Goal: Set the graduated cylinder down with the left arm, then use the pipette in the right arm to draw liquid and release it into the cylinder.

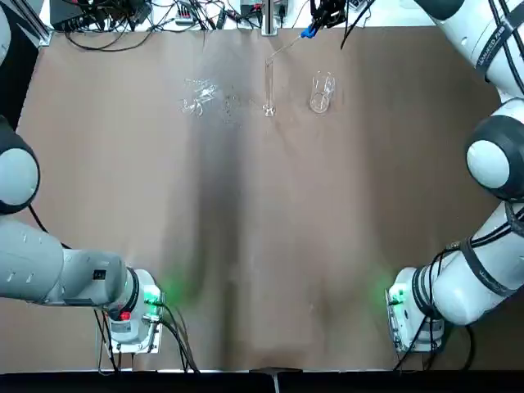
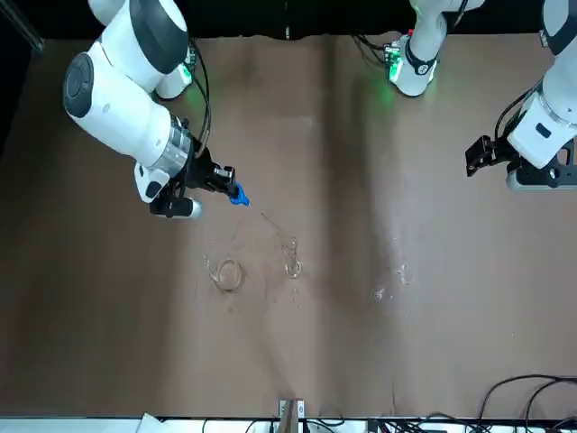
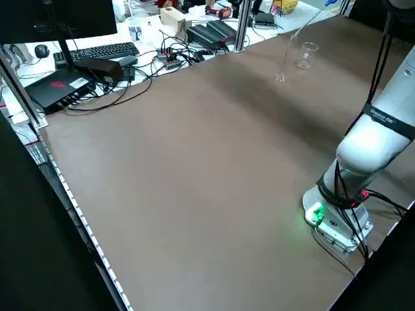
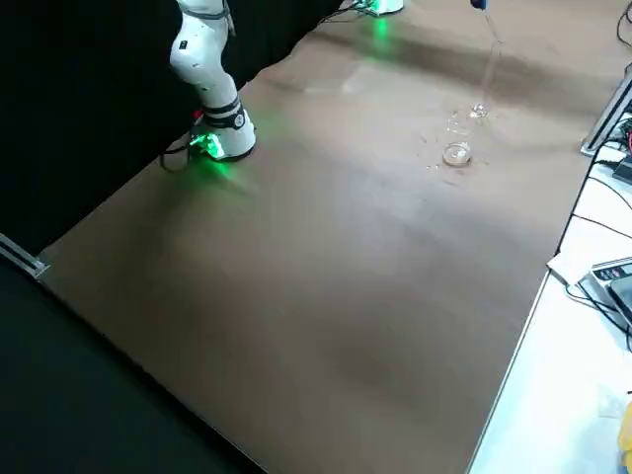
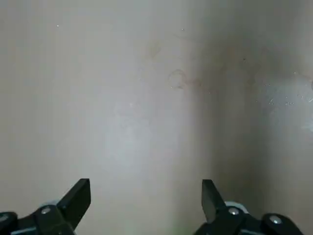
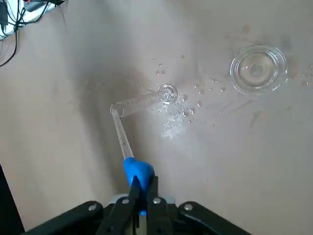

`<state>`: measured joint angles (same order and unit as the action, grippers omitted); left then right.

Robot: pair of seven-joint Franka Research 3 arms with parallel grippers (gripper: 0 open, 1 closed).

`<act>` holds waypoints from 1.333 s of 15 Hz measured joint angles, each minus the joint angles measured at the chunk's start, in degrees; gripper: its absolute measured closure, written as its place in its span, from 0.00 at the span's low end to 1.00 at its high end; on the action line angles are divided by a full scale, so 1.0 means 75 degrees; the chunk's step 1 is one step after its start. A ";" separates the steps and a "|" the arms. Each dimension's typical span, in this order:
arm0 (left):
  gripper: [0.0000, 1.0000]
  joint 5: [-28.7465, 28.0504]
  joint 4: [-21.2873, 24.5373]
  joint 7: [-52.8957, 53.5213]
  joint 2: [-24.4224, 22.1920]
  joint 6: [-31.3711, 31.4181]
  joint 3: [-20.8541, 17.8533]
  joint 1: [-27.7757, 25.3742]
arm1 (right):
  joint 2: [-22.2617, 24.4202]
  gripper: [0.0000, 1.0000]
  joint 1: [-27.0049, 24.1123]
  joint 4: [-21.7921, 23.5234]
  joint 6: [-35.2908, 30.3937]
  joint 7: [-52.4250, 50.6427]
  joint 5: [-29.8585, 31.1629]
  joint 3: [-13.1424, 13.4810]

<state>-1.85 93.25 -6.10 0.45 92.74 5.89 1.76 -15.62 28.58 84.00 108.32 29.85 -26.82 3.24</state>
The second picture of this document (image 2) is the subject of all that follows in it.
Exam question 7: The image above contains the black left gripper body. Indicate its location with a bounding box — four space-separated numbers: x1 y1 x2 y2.
490 136 525 170

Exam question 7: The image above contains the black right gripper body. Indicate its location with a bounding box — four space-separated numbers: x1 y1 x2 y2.
182 137 218 192

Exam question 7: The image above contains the clear glass beaker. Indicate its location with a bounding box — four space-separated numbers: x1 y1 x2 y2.
203 234 248 294

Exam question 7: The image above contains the aluminium corner profile bar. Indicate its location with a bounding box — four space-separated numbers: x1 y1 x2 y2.
0 0 46 58

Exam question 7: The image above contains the white paper sheet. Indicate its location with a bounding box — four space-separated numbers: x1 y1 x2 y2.
138 410 164 433

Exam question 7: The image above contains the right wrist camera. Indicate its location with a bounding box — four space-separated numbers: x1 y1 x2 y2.
150 197 205 221

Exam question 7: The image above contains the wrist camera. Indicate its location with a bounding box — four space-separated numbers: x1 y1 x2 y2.
150 197 205 221
504 164 577 194

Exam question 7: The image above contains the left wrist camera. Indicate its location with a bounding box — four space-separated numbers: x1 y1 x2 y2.
504 164 577 194

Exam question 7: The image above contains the black right arm wrist cable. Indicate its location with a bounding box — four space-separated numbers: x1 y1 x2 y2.
188 38 214 157

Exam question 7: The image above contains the black left arm base cable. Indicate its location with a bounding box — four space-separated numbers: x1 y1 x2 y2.
353 32 389 69

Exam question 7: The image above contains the looped black cable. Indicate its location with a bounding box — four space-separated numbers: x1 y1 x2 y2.
476 373 577 433

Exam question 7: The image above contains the aluminium profile post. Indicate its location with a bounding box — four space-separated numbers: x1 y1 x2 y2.
277 398 307 433

